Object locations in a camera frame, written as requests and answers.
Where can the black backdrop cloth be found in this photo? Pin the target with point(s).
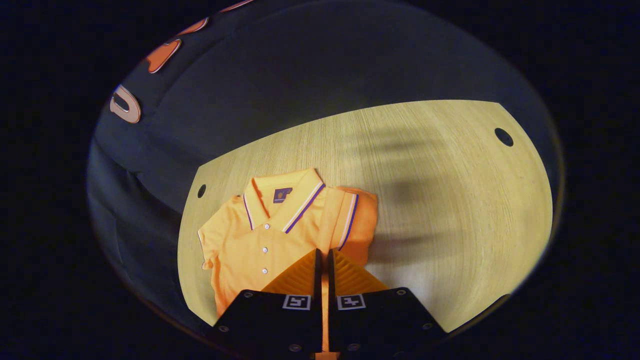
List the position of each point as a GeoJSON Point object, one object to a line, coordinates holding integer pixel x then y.
{"type": "Point", "coordinates": [280, 75]}

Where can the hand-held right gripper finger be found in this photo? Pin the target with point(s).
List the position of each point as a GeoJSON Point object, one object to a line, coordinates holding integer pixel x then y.
{"type": "Point", "coordinates": [318, 285]}
{"type": "Point", "coordinates": [330, 287]}

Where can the orange T-shirt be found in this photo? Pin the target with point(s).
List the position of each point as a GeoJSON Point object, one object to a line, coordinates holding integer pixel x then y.
{"type": "Point", "coordinates": [250, 245]}

